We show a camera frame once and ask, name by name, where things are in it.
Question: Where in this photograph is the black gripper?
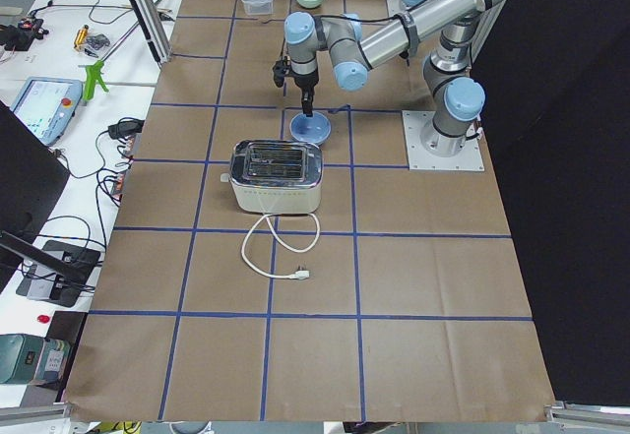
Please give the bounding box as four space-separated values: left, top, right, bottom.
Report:
293 72 318 117

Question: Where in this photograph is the blue bowl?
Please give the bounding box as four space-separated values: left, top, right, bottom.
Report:
289 111 332 146

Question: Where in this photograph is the cream chrome toaster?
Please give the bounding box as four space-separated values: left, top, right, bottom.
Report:
220 140 323 215

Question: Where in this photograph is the black power adapter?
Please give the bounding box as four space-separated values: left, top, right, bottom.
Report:
107 117 145 139

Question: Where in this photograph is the green plastic clamp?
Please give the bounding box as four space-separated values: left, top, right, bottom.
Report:
82 59 109 103

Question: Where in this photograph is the yellow screwdriver tool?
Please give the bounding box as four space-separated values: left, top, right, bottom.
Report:
73 25 89 51

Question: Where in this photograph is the blue teach pendant tablet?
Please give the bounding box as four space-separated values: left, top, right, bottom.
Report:
11 77 83 146

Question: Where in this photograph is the black monitor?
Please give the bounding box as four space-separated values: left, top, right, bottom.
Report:
1 104 100 307

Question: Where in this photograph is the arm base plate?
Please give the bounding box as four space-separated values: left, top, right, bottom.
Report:
386 0 408 17
402 110 484 172

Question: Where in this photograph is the white toaster power cable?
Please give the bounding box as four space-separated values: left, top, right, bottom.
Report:
240 211 321 281

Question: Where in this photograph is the aluminium frame post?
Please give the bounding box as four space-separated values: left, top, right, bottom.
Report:
129 0 171 65

